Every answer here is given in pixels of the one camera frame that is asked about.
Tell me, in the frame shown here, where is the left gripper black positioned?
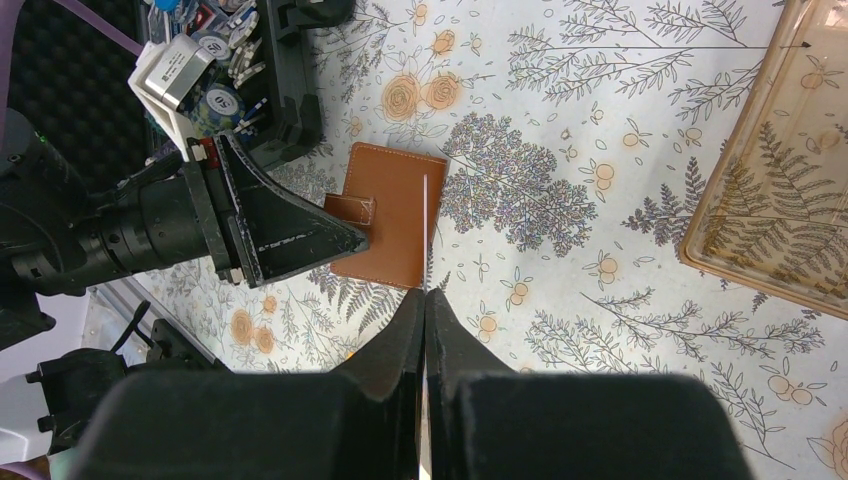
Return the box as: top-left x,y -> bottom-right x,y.
182,132 -> 369,287

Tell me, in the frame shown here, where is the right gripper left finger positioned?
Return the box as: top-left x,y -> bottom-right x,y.
333,289 -> 425,479

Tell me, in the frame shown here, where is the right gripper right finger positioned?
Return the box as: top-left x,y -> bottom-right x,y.
425,288 -> 515,479

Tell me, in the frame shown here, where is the brown leather card holder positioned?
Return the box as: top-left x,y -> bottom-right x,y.
323,142 -> 448,289

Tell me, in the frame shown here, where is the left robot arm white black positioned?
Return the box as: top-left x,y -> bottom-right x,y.
1,109 -> 368,465

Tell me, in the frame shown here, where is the blue yellow fifty chip stack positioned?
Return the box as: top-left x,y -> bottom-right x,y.
189,83 -> 247,138

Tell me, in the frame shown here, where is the floral patterned table mat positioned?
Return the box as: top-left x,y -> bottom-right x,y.
86,0 -> 848,480

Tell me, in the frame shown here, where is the black poker chip case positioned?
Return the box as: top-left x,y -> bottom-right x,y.
1,1 -> 354,182

